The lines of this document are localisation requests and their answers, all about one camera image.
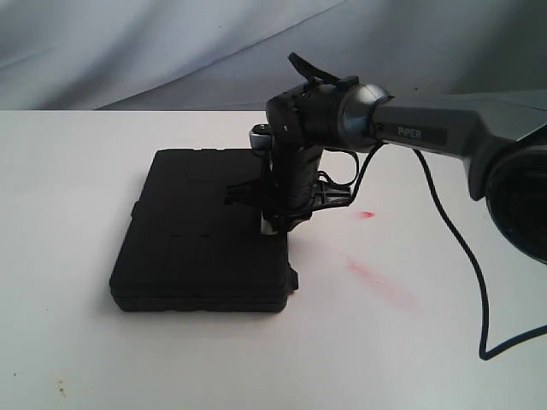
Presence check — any white backdrop cloth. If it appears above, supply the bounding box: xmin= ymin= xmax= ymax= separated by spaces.
xmin=1 ymin=1 xmax=546 ymax=110

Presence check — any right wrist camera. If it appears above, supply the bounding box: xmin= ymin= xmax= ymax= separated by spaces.
xmin=249 ymin=124 xmax=273 ymax=153

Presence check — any black plastic tool case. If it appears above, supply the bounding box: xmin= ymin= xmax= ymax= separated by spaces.
xmin=109 ymin=149 xmax=298 ymax=313

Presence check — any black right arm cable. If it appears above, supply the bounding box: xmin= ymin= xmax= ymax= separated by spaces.
xmin=288 ymin=51 xmax=547 ymax=360

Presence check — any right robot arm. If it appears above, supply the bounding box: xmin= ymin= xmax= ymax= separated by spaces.
xmin=226 ymin=79 xmax=546 ymax=261

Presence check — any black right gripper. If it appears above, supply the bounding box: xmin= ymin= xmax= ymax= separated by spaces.
xmin=225 ymin=147 xmax=355 ymax=233

